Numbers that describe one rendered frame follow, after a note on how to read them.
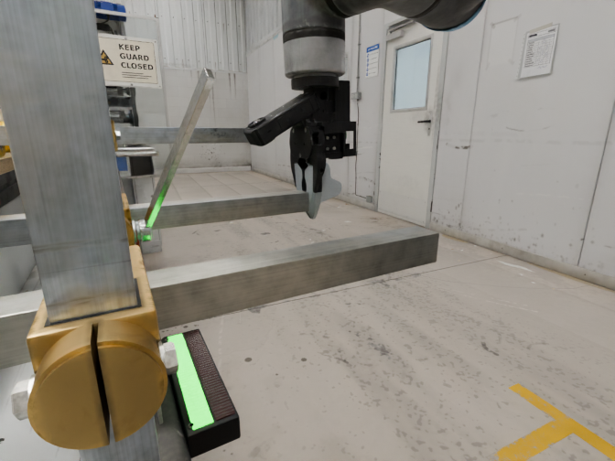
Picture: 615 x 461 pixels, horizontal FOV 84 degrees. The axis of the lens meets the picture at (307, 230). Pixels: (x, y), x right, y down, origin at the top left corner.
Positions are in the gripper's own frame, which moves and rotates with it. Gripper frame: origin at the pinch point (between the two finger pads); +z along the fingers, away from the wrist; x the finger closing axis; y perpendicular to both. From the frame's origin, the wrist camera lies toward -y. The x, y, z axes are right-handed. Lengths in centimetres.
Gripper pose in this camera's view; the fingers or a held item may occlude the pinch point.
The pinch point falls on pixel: (307, 211)
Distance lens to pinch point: 56.0
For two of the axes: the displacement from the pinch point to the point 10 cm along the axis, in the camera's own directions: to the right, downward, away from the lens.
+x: -4.7, -2.3, 8.5
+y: 8.8, -1.6, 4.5
